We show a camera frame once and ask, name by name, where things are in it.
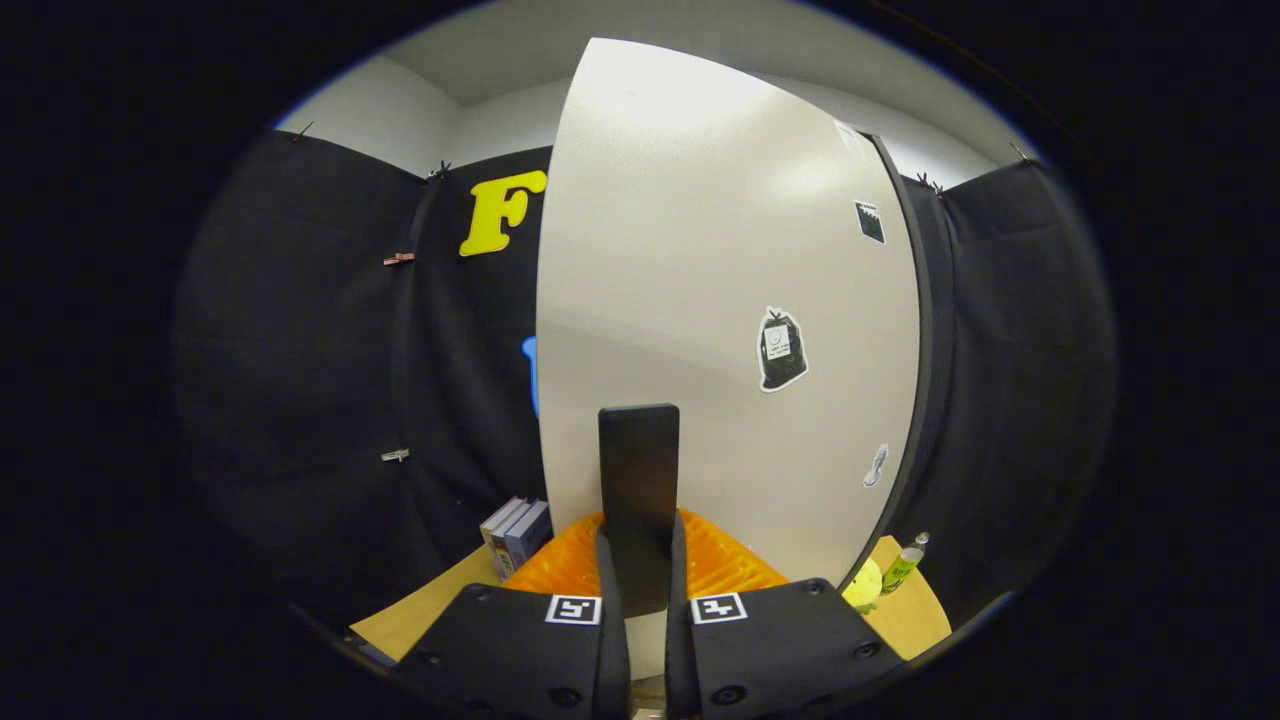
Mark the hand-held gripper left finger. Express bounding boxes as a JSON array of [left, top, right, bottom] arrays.
[[395, 510, 633, 720]]

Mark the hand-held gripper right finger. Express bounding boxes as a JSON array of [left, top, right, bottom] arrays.
[[665, 508, 906, 720]]

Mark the black door handle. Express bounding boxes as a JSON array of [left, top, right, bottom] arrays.
[[598, 403, 681, 618]]

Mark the beige shoe cabinet door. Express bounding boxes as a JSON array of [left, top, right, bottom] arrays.
[[536, 38, 921, 681]]

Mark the white book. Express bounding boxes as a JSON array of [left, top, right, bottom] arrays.
[[480, 497, 526, 579]]

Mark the yellow plush toy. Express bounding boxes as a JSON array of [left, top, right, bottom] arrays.
[[842, 558, 885, 614]]

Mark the green plastic bottle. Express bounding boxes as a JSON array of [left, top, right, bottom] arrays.
[[880, 532, 931, 596]]

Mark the black backdrop cloth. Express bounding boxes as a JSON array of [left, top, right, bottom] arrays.
[[170, 130, 1116, 631]]

